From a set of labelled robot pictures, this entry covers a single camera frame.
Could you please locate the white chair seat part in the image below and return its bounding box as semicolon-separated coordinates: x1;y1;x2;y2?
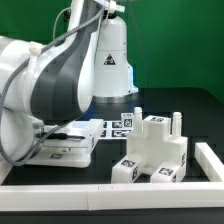
126;107;188;177

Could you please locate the white chair back frame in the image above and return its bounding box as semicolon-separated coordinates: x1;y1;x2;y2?
28;119;103;168

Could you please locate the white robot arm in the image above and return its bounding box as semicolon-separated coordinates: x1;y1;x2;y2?
0;0;137;166

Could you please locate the white marker sheet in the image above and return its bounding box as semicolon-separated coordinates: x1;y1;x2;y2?
100;121;132;140

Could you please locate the grey corrugated arm cable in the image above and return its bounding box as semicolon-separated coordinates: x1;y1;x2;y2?
0;4;107;168

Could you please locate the white workspace border frame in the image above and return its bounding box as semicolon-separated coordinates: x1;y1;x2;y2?
0;142;224;212

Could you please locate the white thin camera cable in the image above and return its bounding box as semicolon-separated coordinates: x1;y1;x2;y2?
52;7;72;44

